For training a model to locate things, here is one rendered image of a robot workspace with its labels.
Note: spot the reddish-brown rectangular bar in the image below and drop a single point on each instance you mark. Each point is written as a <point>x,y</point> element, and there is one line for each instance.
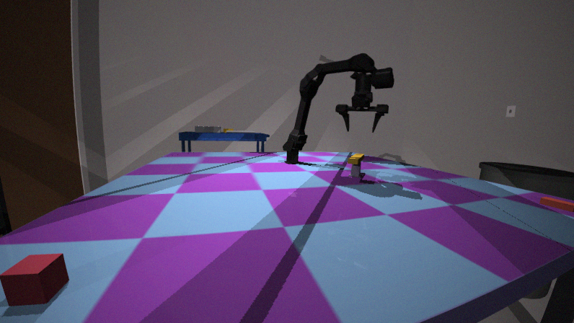
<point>557,203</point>

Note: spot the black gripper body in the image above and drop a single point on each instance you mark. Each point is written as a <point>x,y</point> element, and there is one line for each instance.
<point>378,108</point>

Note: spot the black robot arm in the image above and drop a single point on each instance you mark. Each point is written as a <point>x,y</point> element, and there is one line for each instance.
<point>379,79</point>

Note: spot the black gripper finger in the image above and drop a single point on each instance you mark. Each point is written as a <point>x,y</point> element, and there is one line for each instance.
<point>376,120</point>
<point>346,118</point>

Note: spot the yellow bar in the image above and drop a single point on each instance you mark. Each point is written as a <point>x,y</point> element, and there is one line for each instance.
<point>355,159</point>

